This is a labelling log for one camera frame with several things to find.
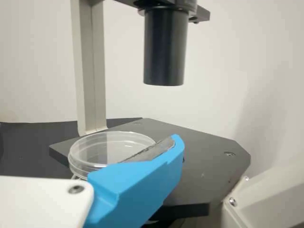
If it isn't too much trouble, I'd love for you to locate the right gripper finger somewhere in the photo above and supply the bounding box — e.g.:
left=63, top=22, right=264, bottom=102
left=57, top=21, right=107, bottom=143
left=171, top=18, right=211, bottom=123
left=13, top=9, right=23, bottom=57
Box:
left=85, top=134, right=185, bottom=228

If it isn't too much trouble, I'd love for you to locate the petri dish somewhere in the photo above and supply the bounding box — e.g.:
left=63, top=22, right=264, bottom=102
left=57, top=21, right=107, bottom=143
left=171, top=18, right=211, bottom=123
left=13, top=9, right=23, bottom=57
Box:
left=68, top=130, right=156, bottom=181

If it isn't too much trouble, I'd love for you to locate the cream microscope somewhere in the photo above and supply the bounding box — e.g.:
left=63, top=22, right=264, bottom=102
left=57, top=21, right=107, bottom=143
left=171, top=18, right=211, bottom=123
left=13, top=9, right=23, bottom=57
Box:
left=49, top=0, right=304, bottom=228

